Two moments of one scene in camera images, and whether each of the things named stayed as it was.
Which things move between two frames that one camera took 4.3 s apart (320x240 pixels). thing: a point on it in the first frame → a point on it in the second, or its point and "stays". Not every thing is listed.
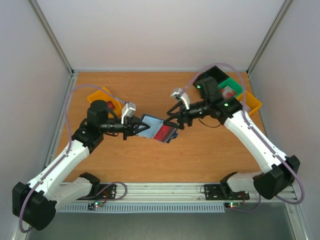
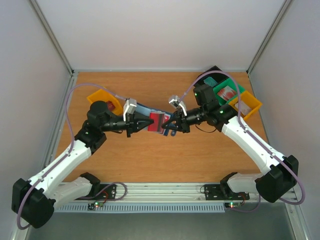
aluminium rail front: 174,194 stays
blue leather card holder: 154,123 → 145,110
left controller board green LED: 96,204 stays
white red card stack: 227,92 stays
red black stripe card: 164,133 → 158,118
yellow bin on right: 251,103 stays
